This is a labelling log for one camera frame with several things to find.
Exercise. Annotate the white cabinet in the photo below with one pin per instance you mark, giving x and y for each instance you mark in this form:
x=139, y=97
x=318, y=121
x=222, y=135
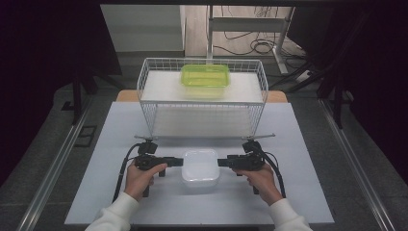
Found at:
x=141, y=29

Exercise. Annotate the clear container with green lid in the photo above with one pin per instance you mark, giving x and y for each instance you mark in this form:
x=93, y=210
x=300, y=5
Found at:
x=205, y=77

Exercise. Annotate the person's right hand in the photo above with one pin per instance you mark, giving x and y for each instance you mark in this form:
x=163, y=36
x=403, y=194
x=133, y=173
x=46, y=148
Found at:
x=266, y=184

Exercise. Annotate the dark curtain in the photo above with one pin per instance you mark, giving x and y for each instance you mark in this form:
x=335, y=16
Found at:
x=38, y=64
x=378, y=80

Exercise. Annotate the black stand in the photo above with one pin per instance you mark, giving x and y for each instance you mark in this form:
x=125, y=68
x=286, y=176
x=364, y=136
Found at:
x=336, y=102
x=77, y=99

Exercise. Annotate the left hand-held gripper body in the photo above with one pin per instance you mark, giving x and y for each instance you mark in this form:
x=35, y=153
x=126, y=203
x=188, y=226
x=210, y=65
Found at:
x=147, y=159

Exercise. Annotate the grey metal desk frame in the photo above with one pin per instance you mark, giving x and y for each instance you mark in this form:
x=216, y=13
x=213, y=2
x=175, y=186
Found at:
x=247, y=24

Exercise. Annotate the metal floor rail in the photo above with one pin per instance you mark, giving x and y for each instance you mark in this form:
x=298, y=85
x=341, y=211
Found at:
x=51, y=173
x=356, y=173

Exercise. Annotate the white plastic container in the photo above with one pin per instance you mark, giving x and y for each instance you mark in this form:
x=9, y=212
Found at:
x=200, y=168

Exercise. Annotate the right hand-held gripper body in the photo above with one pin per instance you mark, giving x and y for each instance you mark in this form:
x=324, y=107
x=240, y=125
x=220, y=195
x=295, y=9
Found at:
x=247, y=162

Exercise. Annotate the person's left hand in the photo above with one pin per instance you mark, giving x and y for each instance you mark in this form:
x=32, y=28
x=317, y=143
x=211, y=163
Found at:
x=139, y=181

